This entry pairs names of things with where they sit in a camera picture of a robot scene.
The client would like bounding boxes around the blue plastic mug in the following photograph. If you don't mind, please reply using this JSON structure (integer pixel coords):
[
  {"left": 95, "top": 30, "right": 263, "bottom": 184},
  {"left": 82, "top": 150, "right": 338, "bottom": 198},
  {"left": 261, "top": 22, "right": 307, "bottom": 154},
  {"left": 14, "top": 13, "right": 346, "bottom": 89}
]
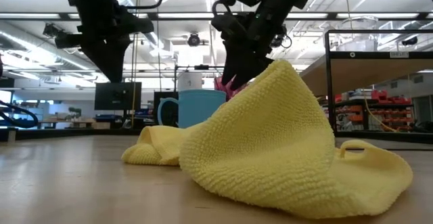
[{"left": 157, "top": 89, "right": 227, "bottom": 129}]

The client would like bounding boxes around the black ceiling spotlight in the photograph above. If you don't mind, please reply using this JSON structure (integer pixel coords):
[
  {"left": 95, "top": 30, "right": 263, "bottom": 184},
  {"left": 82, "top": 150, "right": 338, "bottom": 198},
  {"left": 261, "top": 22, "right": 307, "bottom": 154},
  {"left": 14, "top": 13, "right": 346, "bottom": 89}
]
[
  {"left": 187, "top": 32, "right": 201, "bottom": 47},
  {"left": 42, "top": 22, "right": 66, "bottom": 39},
  {"left": 270, "top": 26, "right": 292, "bottom": 49}
]

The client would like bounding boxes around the background wooden workbench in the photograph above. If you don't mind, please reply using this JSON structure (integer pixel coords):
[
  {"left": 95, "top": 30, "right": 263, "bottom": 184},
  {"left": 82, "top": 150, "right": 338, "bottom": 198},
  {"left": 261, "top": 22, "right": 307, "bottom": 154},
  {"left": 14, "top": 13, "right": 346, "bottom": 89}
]
[{"left": 40, "top": 116, "right": 98, "bottom": 130}]

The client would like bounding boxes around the white cylindrical tank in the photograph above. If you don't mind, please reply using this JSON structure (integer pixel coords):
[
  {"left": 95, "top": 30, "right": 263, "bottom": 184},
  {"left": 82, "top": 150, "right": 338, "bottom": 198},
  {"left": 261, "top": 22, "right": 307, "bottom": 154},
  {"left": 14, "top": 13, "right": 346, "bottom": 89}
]
[{"left": 177, "top": 72, "right": 204, "bottom": 91}]

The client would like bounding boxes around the large black monitor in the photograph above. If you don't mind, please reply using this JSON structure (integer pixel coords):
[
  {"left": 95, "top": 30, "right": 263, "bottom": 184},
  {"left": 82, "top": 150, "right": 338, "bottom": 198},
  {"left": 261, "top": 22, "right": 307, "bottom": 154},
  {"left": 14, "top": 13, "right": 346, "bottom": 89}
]
[{"left": 154, "top": 91, "right": 180, "bottom": 127}]

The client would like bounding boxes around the rack with red bins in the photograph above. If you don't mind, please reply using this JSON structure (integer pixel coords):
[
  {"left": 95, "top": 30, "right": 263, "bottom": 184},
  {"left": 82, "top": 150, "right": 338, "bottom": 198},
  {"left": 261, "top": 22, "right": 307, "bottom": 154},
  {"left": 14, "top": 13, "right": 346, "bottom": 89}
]
[{"left": 333, "top": 89, "right": 415, "bottom": 133}]

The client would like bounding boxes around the clear plastic cup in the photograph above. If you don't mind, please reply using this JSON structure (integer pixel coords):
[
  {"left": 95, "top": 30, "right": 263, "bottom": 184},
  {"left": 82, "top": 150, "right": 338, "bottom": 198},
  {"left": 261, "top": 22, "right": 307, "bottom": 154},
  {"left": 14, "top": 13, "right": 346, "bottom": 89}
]
[{"left": 336, "top": 15, "right": 380, "bottom": 52}]

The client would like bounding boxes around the yellow microfibre cloth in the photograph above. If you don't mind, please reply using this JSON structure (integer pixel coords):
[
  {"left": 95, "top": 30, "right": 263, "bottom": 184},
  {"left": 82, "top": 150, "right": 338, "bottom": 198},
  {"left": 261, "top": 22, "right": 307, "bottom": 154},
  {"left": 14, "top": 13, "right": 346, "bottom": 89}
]
[{"left": 120, "top": 58, "right": 414, "bottom": 220}]

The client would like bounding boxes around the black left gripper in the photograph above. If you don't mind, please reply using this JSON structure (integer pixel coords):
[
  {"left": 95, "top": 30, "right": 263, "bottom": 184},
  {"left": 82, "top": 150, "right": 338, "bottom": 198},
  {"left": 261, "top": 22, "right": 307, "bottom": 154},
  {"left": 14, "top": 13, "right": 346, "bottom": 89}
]
[{"left": 53, "top": 9, "right": 156, "bottom": 83}]

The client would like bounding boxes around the black cart frame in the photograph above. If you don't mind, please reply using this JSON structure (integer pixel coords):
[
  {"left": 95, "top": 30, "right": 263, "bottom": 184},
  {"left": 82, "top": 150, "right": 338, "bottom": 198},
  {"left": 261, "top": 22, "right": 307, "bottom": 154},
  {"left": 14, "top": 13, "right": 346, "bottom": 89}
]
[{"left": 173, "top": 64, "right": 226, "bottom": 93}]

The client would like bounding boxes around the small black monitor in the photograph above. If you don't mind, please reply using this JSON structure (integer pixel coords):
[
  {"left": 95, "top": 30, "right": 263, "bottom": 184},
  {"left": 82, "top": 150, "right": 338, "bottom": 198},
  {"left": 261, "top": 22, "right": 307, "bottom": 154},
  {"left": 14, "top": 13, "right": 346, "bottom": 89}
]
[{"left": 93, "top": 81, "right": 142, "bottom": 112}]

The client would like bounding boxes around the black looped hose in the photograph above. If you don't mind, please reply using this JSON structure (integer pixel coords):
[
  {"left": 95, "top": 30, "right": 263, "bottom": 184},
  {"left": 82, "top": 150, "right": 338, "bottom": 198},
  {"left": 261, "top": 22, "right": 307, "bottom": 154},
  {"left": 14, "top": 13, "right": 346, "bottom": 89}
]
[{"left": 0, "top": 99, "right": 39, "bottom": 129}]

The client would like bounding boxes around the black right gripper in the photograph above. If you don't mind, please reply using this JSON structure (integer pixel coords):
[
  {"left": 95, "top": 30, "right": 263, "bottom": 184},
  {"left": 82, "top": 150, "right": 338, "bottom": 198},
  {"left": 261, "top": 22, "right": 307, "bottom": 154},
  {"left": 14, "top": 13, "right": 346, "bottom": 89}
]
[{"left": 211, "top": 11, "right": 288, "bottom": 92}]

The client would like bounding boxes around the overhead beam with light strips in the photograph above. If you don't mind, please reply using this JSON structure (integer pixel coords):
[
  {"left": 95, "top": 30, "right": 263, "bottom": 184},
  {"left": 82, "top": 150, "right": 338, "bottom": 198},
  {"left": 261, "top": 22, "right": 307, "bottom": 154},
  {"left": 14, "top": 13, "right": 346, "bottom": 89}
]
[{"left": 0, "top": 11, "right": 433, "bottom": 22}]

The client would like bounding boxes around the thin yellow cable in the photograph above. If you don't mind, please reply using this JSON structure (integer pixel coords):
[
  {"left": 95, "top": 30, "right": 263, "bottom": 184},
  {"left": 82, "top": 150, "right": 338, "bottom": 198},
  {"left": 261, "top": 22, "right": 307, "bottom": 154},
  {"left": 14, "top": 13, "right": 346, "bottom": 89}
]
[{"left": 362, "top": 93, "right": 397, "bottom": 133}]

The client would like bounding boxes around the red ribbed plastic tumbler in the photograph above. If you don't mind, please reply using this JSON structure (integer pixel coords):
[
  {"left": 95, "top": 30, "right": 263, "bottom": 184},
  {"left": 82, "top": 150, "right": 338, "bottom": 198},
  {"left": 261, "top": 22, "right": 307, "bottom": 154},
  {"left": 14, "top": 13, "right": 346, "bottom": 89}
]
[{"left": 213, "top": 76, "right": 250, "bottom": 102}]

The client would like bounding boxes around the wooden shelf black frame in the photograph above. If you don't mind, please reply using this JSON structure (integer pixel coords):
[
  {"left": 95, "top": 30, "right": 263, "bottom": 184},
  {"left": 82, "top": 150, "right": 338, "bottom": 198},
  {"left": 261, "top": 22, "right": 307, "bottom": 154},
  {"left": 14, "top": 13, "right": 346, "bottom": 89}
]
[{"left": 299, "top": 29, "right": 433, "bottom": 144}]

